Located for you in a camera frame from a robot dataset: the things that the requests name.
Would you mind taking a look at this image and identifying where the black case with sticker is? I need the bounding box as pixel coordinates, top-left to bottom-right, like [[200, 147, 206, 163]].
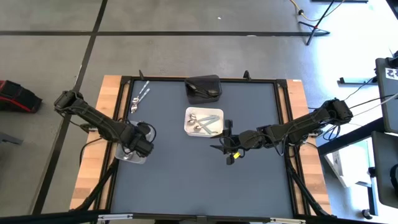
[[374, 57, 398, 134]]

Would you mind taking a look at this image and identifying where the black plastic bin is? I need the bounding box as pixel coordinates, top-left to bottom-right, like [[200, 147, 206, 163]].
[[184, 74, 223, 105]]

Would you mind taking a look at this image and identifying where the black tripod stand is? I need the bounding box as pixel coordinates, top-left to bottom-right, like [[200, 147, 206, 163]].
[[297, 0, 332, 47]]

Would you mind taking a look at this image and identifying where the black table frame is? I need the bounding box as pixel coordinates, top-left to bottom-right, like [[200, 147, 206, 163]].
[[70, 70, 335, 224]]

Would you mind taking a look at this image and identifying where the clear plastic bin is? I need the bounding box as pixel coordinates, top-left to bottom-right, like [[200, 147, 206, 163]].
[[114, 120, 155, 165]]

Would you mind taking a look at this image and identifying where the white plastic bin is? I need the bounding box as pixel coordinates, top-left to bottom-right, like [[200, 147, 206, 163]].
[[183, 106, 224, 138]]

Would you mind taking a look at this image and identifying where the black aluminium beam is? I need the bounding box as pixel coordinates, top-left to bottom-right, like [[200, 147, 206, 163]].
[[0, 210, 398, 224]]

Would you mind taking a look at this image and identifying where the black cable bundle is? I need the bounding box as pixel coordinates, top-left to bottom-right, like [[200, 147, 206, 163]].
[[310, 93, 398, 142]]

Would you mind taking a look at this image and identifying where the blue-grey table mat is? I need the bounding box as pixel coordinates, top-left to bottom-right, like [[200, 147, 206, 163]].
[[111, 80, 293, 218]]

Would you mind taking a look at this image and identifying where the yellow cable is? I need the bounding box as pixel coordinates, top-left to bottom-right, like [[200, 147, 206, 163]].
[[289, 0, 346, 22]]

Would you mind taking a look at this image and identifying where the black floor bar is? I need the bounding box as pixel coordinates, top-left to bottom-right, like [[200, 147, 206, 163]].
[[338, 76, 379, 85]]

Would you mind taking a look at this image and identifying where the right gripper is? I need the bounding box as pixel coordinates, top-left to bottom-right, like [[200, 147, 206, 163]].
[[210, 119, 250, 166]]

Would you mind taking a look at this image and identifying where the grey flat object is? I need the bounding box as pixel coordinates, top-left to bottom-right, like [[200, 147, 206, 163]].
[[0, 131, 24, 146]]

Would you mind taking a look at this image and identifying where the white box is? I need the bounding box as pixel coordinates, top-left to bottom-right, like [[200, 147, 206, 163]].
[[324, 141, 374, 189]]

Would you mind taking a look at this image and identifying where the black and red bag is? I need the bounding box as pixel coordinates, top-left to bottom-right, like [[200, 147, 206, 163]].
[[0, 80, 44, 113]]

